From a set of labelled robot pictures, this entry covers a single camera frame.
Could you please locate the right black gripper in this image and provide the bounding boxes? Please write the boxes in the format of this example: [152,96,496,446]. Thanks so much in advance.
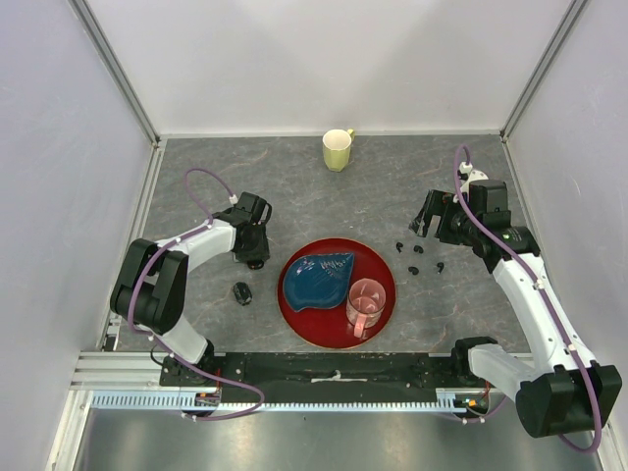
[409,188,482,247]

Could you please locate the left aluminium frame post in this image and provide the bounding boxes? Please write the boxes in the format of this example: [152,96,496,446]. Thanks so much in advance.
[69,0,161,146]

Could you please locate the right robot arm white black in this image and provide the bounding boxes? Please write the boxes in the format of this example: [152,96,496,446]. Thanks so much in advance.
[409,180,622,438]

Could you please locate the aluminium frame post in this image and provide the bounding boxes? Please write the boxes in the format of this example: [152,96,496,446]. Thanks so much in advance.
[69,0,161,146]
[499,0,590,143]

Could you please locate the right aluminium frame post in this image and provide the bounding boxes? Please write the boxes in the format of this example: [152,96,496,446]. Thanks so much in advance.
[499,0,590,143]

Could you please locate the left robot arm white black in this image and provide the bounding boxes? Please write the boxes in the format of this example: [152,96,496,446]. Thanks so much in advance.
[110,191,273,386]

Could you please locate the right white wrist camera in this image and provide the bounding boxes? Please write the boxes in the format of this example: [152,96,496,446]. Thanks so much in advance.
[457,162,489,200]

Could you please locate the black earbud case gold rim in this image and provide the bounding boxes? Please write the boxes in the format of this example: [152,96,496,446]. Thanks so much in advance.
[247,260,265,270]

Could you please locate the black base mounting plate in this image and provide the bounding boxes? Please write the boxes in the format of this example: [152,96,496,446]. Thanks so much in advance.
[159,352,486,403]

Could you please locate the slotted cable duct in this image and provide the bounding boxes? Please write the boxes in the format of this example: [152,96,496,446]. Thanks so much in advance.
[91,391,467,413]

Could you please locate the round red tray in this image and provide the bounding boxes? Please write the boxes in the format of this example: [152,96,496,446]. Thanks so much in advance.
[277,237,396,349]

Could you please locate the yellow-green ceramic mug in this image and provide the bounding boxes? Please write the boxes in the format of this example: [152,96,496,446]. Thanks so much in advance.
[322,129,355,172]

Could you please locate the blue leaf-shaped dish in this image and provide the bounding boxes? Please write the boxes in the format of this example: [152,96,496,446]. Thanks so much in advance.
[282,252,355,312]

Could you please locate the pink glass mug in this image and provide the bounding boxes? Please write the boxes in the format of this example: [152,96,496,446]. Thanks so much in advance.
[346,278,387,339]

